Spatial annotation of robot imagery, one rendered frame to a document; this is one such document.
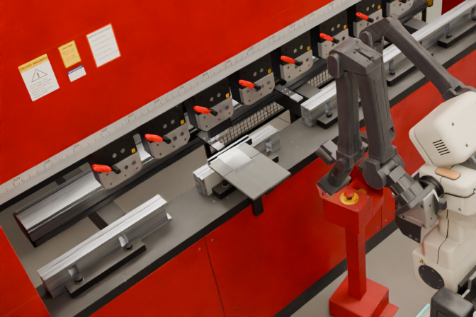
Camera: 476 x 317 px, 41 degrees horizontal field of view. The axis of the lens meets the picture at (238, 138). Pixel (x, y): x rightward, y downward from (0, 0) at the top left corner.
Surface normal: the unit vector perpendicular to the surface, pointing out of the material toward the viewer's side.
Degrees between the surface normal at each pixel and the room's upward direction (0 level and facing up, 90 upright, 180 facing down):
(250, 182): 0
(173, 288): 90
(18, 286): 90
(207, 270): 90
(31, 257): 0
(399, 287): 0
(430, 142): 90
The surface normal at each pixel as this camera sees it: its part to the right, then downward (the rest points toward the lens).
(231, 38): 0.62, 0.42
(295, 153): -0.14, -0.77
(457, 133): 0.40, -0.23
